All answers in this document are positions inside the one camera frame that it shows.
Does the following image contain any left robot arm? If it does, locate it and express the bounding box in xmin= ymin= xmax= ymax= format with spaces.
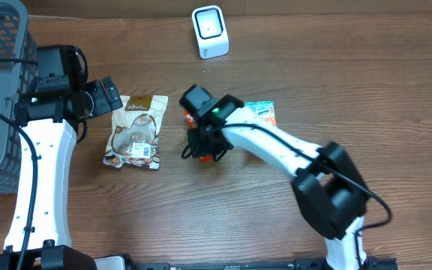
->
xmin=0 ymin=45 xmax=131 ymax=269

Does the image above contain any grey plastic mesh basket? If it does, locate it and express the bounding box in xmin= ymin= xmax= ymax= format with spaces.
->
xmin=0 ymin=0 xmax=38 ymax=194

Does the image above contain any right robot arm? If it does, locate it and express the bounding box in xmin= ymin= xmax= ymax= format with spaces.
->
xmin=179 ymin=85 xmax=369 ymax=269

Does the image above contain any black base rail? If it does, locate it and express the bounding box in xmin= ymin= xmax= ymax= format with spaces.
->
xmin=91 ymin=254 xmax=399 ymax=270

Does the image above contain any red snack packet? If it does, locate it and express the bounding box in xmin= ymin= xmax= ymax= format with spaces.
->
xmin=183 ymin=109 xmax=212 ymax=162

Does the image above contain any orange Kleenex tissue pack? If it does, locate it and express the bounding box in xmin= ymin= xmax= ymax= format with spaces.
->
xmin=254 ymin=105 xmax=277 ymax=126

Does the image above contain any white barcode scanner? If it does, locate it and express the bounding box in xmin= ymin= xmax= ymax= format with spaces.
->
xmin=191 ymin=5 xmax=230 ymax=59

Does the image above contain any white brown snack bag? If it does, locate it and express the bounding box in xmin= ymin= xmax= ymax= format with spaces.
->
xmin=103 ymin=95 xmax=169 ymax=170

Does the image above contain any teal orange soup packet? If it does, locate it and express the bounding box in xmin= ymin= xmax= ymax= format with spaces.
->
xmin=244 ymin=100 xmax=275 ymax=114

